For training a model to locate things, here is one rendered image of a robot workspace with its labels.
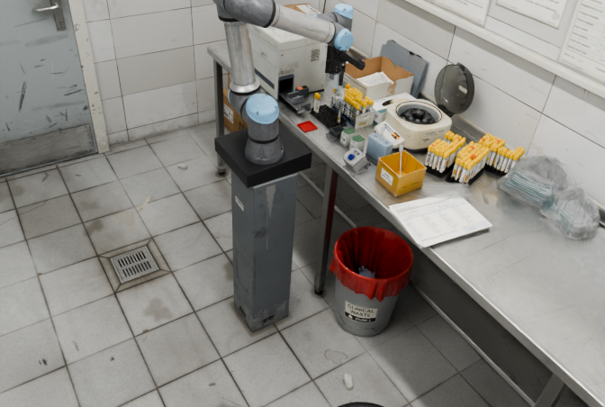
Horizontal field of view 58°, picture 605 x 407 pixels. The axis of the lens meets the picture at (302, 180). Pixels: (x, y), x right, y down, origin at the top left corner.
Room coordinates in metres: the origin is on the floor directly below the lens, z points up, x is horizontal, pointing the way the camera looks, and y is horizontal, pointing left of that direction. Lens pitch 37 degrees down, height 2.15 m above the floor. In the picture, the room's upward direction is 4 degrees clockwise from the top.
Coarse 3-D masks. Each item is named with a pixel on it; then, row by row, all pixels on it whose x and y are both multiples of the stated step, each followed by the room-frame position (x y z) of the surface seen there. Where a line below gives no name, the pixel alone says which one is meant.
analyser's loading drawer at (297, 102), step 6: (282, 90) 2.32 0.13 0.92; (288, 90) 2.33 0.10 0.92; (282, 96) 2.27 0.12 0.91; (288, 96) 2.24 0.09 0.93; (294, 96) 2.26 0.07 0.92; (300, 96) 2.22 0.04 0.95; (288, 102) 2.22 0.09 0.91; (294, 102) 2.20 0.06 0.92; (300, 102) 2.22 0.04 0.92; (300, 108) 2.16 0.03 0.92; (306, 108) 2.18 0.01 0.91
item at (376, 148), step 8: (368, 136) 1.88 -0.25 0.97; (376, 136) 1.88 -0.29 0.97; (368, 144) 1.88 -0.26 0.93; (376, 144) 1.85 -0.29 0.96; (384, 144) 1.83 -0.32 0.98; (392, 144) 1.83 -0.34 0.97; (368, 152) 1.87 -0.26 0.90; (376, 152) 1.84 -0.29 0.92; (384, 152) 1.81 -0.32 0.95; (376, 160) 1.84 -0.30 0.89
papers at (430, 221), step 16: (400, 208) 1.54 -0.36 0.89; (416, 208) 1.54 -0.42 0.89; (432, 208) 1.55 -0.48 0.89; (448, 208) 1.56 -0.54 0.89; (464, 208) 1.57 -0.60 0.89; (416, 224) 1.45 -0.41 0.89; (432, 224) 1.46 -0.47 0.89; (448, 224) 1.47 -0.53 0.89; (464, 224) 1.47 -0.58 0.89; (480, 224) 1.48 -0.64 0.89; (416, 240) 1.37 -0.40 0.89; (432, 240) 1.38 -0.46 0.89
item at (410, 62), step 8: (392, 40) 2.62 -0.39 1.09; (384, 48) 2.66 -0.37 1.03; (392, 48) 2.61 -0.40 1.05; (400, 48) 2.56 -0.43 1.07; (384, 56) 2.63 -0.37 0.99; (392, 56) 2.59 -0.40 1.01; (400, 56) 2.54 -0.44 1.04; (408, 56) 2.50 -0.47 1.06; (416, 56) 2.45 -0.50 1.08; (400, 64) 2.52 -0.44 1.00; (408, 64) 2.48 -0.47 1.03; (416, 64) 2.43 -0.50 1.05; (424, 64) 2.39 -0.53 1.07; (416, 72) 2.42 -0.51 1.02; (424, 72) 2.39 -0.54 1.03; (416, 80) 2.40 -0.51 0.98; (416, 88) 2.38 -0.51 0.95; (416, 96) 2.38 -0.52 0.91
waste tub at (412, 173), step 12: (384, 156) 1.74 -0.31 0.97; (396, 156) 1.77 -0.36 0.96; (408, 156) 1.77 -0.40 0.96; (384, 168) 1.69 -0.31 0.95; (396, 168) 1.78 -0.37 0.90; (408, 168) 1.76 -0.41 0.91; (420, 168) 1.71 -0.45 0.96; (384, 180) 1.68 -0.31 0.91; (396, 180) 1.62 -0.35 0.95; (408, 180) 1.64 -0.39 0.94; (420, 180) 1.68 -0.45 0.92; (396, 192) 1.62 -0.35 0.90; (408, 192) 1.65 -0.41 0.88
